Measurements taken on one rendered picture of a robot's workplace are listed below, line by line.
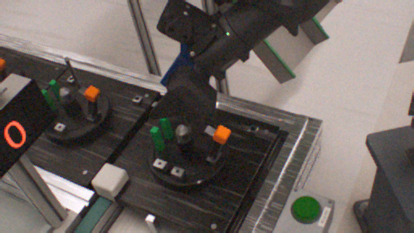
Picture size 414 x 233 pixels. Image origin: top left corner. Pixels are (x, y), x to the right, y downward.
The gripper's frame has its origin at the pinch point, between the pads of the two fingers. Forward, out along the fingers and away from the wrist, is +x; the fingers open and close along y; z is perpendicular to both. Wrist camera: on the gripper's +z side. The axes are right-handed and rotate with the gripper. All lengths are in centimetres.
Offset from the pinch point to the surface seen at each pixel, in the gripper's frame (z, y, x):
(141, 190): -10.3, -0.8, 19.1
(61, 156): 1.2, -8.3, 31.2
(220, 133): -10.5, -1.2, 1.5
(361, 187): -40.5, -9.7, -4.9
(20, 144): 10.4, 11.1, 14.4
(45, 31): 19, -64, 50
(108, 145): -3.7, -10.4, 23.9
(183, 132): -8.3, -4.8, 7.7
